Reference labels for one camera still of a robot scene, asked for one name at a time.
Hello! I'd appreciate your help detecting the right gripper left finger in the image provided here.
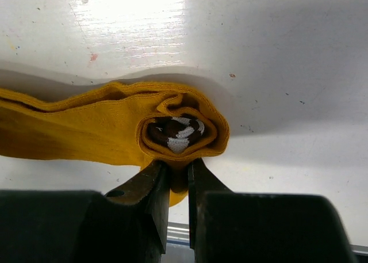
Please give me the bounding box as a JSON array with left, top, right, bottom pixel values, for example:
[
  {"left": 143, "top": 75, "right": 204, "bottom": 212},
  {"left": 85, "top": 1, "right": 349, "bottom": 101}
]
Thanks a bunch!
[{"left": 1, "top": 161, "right": 170, "bottom": 262}]

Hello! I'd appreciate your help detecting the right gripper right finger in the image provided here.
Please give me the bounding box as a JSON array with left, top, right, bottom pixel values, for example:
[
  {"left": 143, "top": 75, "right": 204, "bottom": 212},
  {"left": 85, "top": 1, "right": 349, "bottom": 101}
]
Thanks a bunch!
[{"left": 187, "top": 159, "right": 357, "bottom": 262}]

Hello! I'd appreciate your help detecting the mustard yellow sock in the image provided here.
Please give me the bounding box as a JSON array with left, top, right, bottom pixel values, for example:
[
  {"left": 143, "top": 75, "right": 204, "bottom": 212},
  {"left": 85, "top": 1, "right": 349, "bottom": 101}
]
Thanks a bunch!
[{"left": 1, "top": 82, "right": 229, "bottom": 205}]

